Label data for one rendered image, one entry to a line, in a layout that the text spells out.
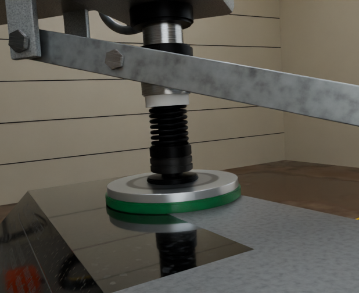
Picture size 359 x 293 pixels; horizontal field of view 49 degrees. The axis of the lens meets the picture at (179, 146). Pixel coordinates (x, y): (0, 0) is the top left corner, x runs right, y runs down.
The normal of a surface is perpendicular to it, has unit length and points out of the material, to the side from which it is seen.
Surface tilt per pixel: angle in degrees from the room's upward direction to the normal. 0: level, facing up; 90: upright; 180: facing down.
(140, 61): 90
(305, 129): 90
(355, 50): 90
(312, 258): 0
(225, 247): 0
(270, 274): 0
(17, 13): 90
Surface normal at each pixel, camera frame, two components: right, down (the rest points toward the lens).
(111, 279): -0.07, -0.99
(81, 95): 0.49, 0.05
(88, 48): -0.30, 0.11
